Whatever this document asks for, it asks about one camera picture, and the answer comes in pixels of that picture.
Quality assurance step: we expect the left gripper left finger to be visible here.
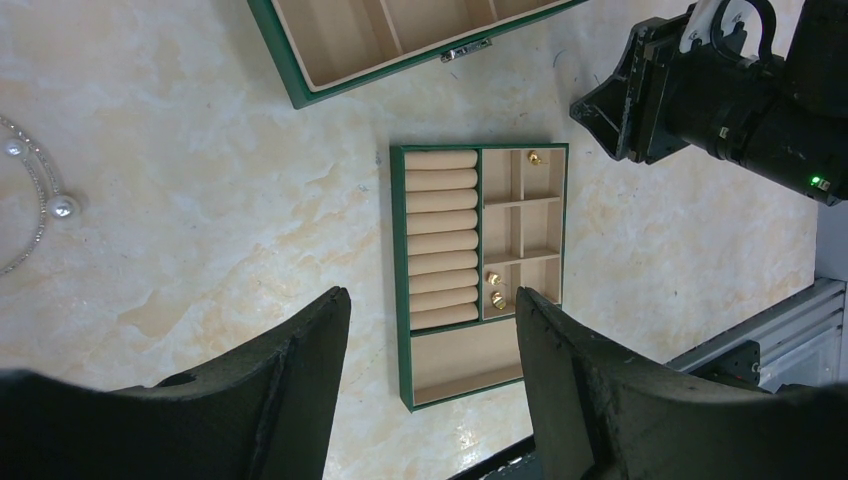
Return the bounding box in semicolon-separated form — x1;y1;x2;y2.
1;287;351;479

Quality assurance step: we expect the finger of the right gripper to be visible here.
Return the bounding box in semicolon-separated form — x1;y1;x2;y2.
570;49;640;159

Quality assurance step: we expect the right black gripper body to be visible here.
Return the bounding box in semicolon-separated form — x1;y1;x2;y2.
625;1;847;206

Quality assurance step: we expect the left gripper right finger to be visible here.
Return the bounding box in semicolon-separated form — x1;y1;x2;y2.
515;287;847;479

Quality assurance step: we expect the green jewelry tray insert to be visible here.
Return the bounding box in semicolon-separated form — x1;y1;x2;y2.
389;143;569;412

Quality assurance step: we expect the green jewelry box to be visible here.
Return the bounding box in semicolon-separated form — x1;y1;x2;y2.
248;0;576;110

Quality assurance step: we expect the aluminium frame rail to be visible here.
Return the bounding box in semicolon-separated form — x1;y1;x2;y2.
687;278;847;393

